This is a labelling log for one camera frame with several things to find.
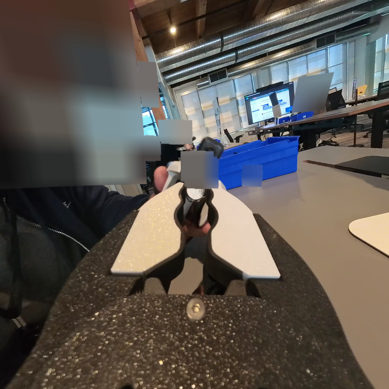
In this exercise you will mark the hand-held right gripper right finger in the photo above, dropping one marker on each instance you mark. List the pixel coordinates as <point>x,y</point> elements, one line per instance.
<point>243,240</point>

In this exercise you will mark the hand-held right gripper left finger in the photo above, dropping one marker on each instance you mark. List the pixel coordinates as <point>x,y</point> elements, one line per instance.
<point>149,240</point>

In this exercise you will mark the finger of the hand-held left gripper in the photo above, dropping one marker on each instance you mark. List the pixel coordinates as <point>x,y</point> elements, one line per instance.
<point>204,214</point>
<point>172,176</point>

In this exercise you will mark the steel hex bolt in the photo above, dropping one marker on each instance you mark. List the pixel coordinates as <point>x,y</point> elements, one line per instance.
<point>194,195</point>

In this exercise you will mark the large blue plastic bin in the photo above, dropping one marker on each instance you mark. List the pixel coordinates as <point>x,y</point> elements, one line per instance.
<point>273,161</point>

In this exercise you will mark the person's left forearm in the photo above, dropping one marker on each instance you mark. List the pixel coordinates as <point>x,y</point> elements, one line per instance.
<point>115,206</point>

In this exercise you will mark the person's left hand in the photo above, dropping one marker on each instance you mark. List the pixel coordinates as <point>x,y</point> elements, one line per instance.
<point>161,179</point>

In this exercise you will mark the black office chair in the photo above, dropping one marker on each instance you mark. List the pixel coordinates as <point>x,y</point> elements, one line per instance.
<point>229,136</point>

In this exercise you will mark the roll-up banner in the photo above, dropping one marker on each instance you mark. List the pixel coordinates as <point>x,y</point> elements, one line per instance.
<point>216,114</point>

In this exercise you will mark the large display monitor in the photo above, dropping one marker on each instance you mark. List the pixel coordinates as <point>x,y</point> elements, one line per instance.
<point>258,106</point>

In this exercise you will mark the black vent grille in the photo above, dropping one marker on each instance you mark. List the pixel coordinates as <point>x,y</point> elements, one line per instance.
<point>218,76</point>

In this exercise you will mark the black and tan upright device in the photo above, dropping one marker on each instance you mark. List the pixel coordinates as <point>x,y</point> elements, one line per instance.
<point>276,106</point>

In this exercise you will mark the long wooden desk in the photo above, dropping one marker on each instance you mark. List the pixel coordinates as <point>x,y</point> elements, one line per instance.
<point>334,114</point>

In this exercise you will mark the black computer monitor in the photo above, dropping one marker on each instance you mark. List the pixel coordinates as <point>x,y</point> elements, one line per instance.
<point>335,101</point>

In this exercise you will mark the wooden pillar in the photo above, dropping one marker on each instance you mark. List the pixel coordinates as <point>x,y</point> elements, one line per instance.
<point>136,33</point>

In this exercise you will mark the black desk mat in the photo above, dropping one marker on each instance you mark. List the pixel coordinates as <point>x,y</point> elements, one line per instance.
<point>364,165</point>

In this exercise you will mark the silver ventilation duct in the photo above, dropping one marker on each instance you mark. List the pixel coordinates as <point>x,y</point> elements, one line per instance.
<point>188,48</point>
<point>188,79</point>
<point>188,67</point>

